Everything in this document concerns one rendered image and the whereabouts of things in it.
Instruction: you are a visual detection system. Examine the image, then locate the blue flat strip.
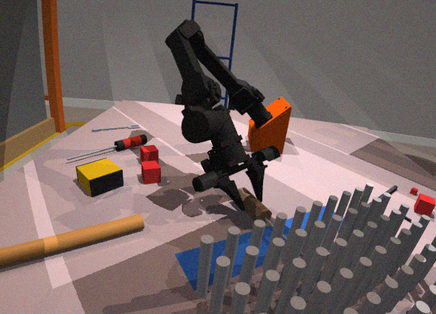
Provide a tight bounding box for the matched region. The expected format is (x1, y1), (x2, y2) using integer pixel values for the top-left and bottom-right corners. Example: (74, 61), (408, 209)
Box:
(175, 206), (326, 291)

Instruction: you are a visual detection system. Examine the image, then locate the red-handled screwdriver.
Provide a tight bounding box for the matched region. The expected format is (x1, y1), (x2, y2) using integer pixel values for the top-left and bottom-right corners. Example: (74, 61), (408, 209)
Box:
(67, 135), (147, 160)

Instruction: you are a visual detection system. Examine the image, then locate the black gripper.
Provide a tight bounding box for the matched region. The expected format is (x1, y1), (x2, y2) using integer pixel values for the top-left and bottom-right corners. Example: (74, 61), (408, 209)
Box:
(192, 131), (281, 211)

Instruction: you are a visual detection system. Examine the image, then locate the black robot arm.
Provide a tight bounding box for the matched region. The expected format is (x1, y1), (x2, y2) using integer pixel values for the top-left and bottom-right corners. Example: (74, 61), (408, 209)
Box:
(165, 19), (273, 144)

